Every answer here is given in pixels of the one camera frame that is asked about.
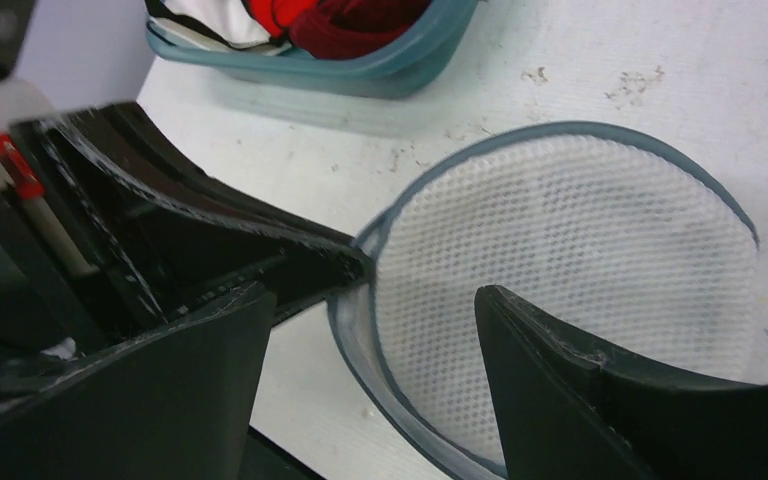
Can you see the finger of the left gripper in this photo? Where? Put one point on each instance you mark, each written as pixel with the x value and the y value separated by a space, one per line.
pixel 165 237

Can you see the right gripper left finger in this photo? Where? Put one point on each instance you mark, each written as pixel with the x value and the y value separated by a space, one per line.
pixel 173 403

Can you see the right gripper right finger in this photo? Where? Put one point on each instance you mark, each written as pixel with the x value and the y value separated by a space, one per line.
pixel 571 405

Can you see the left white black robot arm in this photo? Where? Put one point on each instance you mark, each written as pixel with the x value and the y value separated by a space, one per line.
pixel 42 304

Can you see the white black bra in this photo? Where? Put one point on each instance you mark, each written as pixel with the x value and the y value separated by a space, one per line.
pixel 221 26

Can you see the dark red lace bra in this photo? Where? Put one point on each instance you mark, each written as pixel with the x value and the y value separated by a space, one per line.
pixel 349 29

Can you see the teal plastic bin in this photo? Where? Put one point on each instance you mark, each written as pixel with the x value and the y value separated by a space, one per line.
pixel 396 71

